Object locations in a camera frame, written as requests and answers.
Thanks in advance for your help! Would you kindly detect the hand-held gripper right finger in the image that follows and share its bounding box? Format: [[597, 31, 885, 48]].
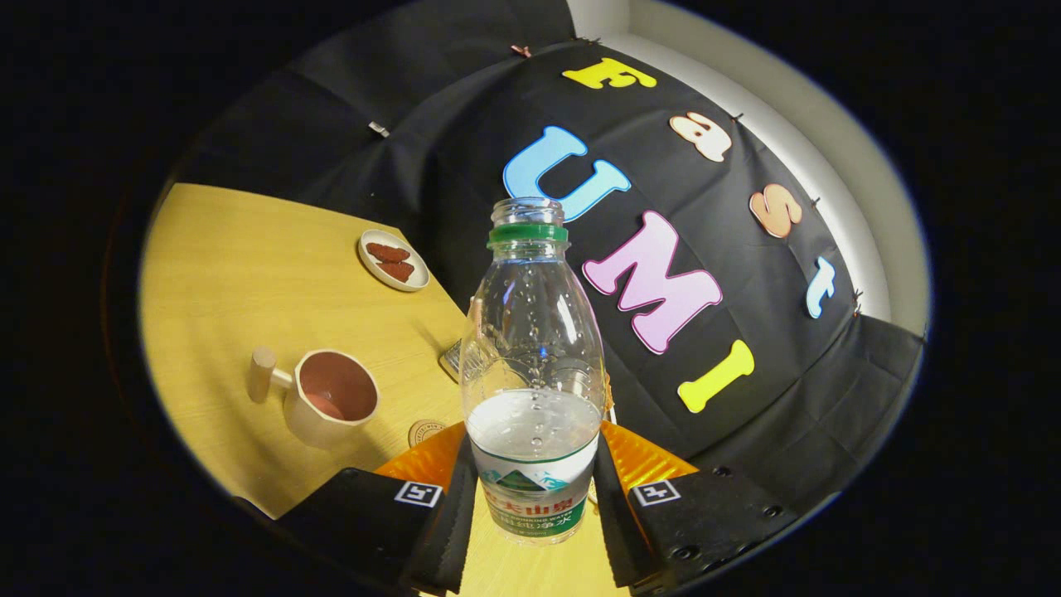
[[593, 421, 801, 596]]

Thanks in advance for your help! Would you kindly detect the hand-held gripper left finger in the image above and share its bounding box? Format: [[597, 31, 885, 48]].
[[278, 421, 480, 596]]

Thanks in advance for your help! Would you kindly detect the small white plate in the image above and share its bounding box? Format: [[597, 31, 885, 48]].
[[357, 229, 431, 293]]

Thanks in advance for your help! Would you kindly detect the clear plastic bottle green label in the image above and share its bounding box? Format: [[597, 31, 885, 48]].
[[460, 197, 608, 546]]

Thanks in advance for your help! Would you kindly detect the beige cup with wooden handle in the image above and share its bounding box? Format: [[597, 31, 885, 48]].
[[247, 347, 382, 451]]

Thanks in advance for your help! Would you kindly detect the wooden table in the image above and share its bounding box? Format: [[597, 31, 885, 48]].
[[139, 182, 631, 597]]

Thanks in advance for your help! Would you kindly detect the white toaster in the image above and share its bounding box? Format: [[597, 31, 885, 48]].
[[438, 336, 467, 384]]

